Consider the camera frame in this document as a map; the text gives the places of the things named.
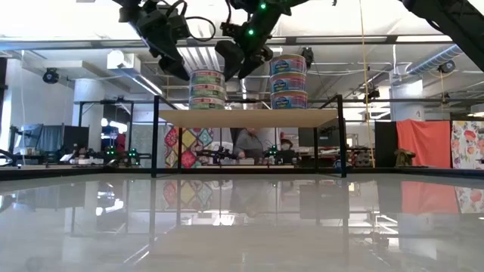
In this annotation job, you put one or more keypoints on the black aluminium table frame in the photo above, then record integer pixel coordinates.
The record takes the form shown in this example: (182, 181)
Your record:
(378, 171)

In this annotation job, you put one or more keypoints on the Bumble Bee light tuna can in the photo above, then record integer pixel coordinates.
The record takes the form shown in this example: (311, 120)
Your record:
(207, 91)
(207, 103)
(207, 78)

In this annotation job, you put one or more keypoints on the silver ribbed air duct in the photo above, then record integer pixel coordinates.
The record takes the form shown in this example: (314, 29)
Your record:
(254, 87)

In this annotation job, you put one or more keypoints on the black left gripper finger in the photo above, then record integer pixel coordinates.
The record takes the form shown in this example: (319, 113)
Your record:
(174, 70)

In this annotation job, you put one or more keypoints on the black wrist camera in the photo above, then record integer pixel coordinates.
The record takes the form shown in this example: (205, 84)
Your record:
(179, 22)
(231, 30)

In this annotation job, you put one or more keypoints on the orange cloth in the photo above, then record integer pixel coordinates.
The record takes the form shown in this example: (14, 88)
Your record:
(425, 140)

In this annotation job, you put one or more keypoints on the large silver air duct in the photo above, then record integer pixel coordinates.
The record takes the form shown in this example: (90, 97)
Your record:
(435, 59)

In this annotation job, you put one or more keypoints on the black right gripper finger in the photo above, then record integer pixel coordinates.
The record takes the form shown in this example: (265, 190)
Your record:
(230, 56)
(251, 66)

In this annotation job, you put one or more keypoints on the white ceiling light fixture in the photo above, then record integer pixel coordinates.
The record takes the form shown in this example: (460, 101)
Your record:
(278, 50)

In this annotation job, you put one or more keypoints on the black background station frame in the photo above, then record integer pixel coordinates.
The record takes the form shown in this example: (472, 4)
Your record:
(131, 121)
(416, 100)

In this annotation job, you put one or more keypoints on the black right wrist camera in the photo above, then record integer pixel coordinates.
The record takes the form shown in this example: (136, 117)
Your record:
(231, 30)

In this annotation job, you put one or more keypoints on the background black robot arm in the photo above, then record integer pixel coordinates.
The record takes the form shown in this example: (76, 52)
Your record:
(217, 153)
(272, 153)
(133, 154)
(110, 152)

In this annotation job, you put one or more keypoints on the white ceiling box unit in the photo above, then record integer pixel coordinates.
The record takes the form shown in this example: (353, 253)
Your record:
(123, 60)

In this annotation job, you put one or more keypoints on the grey overhead frame beam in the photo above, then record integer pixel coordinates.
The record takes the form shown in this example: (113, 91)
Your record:
(75, 42)

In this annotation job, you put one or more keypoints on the floral cloth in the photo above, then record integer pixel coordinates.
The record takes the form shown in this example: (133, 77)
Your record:
(469, 141)

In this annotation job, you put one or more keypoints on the colourful patchwork quilt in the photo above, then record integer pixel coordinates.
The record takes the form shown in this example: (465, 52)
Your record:
(189, 145)

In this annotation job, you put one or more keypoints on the white round column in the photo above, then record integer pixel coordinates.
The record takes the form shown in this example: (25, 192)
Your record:
(406, 102)
(89, 113)

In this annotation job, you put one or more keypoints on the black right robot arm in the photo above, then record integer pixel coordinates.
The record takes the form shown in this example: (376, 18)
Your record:
(453, 19)

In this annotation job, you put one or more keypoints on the wooden shelf with black frame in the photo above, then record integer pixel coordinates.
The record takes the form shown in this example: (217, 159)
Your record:
(246, 118)

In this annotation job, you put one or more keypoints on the white glossy table sheet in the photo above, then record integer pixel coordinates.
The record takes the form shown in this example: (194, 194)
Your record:
(264, 234)

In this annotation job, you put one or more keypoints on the Wild Planet seafood can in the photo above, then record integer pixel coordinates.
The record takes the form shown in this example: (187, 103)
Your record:
(288, 82)
(287, 64)
(289, 100)

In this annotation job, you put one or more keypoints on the grey-blue cloth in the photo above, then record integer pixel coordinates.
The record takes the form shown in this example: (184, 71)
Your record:
(38, 138)

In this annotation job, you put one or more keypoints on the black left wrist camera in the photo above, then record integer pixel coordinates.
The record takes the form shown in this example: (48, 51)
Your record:
(179, 22)

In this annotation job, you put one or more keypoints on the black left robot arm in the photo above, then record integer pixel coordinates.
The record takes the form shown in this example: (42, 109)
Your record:
(130, 7)

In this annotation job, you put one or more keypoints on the black panel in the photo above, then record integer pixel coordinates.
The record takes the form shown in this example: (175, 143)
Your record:
(385, 143)

